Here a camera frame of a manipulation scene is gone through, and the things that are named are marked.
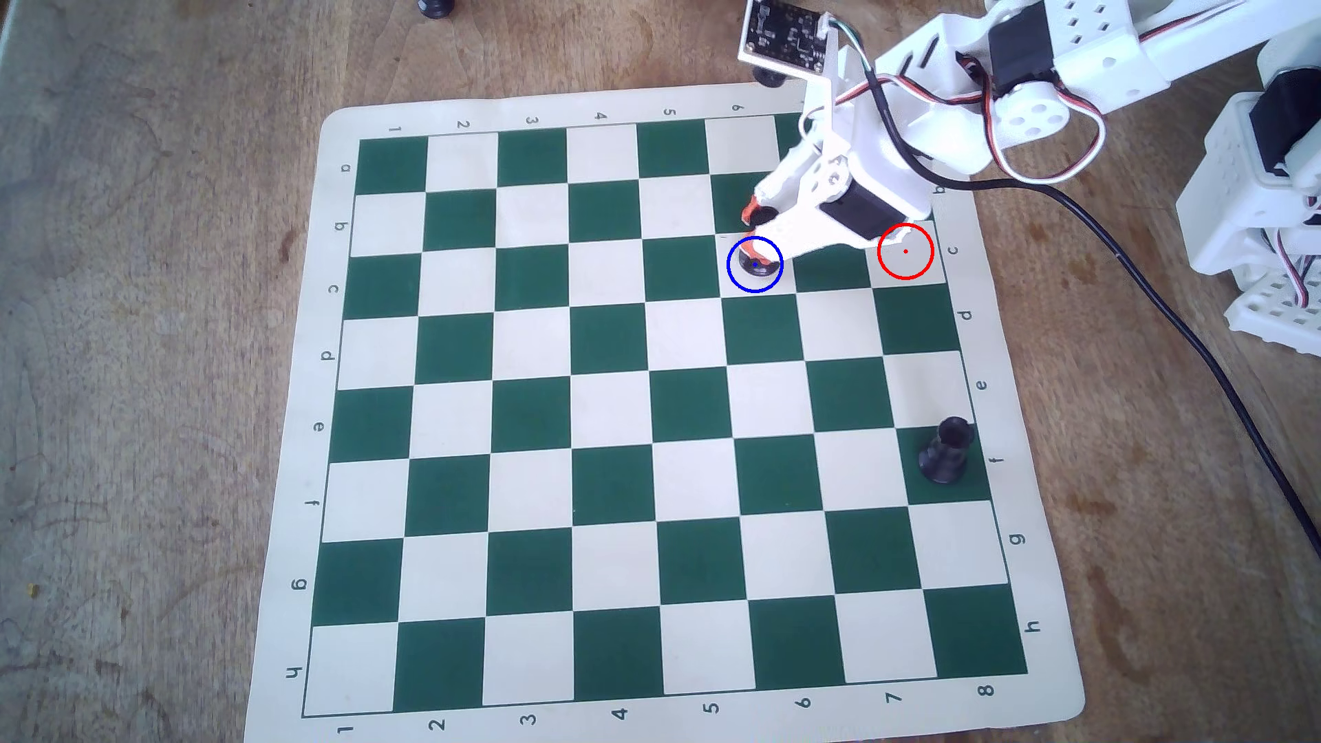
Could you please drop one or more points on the black chess piece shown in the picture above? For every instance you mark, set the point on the black chess piece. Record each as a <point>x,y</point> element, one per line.
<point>435,7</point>

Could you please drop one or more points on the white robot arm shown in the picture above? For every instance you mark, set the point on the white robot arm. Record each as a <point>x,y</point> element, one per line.
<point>1094,52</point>

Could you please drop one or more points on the white gripper, black motor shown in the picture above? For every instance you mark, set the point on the white gripper, black motor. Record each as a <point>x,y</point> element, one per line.
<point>860,208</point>

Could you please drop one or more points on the black chess rook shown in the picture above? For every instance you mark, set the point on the black chess rook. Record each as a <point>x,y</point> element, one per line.
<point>946,454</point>
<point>764,217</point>

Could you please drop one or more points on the gripper camera board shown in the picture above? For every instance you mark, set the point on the gripper camera board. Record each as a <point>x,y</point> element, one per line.
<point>784,31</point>

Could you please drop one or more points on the green and white chess mat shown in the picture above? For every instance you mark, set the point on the green and white chess mat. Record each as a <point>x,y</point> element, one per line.
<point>619,413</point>

